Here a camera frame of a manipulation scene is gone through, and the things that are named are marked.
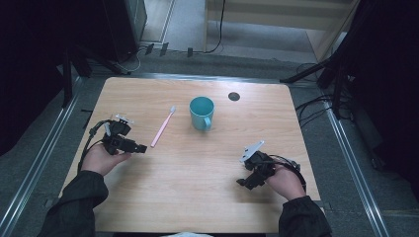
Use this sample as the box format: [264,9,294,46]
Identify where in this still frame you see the light wooden furniture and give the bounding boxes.
[203,0,362,63]

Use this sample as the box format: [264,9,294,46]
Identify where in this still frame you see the black hanging cable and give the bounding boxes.
[197,0,227,55]

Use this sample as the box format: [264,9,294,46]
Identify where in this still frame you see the black floor cables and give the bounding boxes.
[294,62,344,129]

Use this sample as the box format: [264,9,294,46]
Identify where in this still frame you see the pink toothbrush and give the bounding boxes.
[150,105,177,148]

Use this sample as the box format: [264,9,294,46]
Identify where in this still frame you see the left hand-held gripper cable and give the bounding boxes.
[76,118,113,175]

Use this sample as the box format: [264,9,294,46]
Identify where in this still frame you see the right hand-held gripper cable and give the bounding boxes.
[270,154,307,193]

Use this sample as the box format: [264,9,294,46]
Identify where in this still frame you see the person's right hand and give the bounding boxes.
[265,163,307,201]

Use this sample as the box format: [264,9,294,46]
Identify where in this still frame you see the hand-held gripper cable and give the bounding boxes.
[76,118,113,175]
[270,154,307,193]

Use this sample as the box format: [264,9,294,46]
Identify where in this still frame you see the black stand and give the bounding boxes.
[60,42,126,109]
[280,33,364,120]

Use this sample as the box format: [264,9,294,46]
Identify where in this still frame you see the person's left hand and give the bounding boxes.
[80,143,132,177]

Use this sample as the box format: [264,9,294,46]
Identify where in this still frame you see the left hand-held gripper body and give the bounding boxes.
[101,114,135,156]

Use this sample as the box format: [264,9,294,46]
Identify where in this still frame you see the black cabinet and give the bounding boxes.
[98,0,148,64]

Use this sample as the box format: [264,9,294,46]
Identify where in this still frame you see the metal floor rail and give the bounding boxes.
[0,77,83,237]
[324,100,393,237]

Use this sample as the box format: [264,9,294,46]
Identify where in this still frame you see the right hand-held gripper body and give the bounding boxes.
[238,140,301,186]

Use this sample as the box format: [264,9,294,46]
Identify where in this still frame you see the white floor cable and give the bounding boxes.
[115,45,147,74]

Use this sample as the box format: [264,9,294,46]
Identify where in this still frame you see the teal cup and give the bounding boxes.
[189,96,215,132]

